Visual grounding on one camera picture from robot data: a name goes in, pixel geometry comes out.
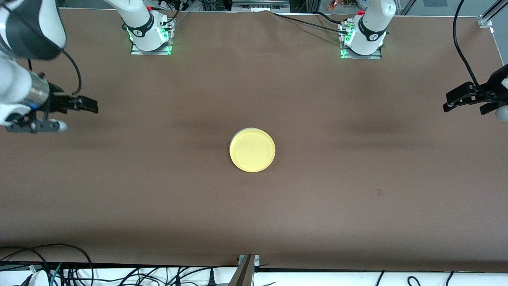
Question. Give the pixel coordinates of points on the yellow plastic plate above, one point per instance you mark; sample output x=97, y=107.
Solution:
x=252, y=150

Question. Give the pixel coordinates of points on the pale green plastic plate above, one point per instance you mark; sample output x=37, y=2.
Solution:
x=243, y=129

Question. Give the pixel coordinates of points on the aluminium frame profile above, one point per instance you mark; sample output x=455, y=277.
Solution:
x=486, y=20

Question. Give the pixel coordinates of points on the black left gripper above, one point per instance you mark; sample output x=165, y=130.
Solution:
x=494, y=83

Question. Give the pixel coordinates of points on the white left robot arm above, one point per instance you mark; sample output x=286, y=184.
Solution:
x=371, y=24

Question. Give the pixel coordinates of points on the brown table cover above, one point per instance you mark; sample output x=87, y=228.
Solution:
x=254, y=222

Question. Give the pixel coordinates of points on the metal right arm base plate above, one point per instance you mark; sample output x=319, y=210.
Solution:
x=137, y=51

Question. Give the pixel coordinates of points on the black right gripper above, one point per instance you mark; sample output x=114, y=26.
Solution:
x=56, y=102

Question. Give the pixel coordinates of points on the metal bracket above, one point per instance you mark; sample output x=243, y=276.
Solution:
x=260, y=6

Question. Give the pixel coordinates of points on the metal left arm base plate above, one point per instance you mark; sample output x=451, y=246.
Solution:
x=377, y=56

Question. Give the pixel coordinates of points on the black power plug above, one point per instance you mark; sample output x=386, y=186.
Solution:
x=211, y=278

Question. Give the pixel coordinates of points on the aluminium frame post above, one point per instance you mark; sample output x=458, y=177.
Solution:
x=243, y=274

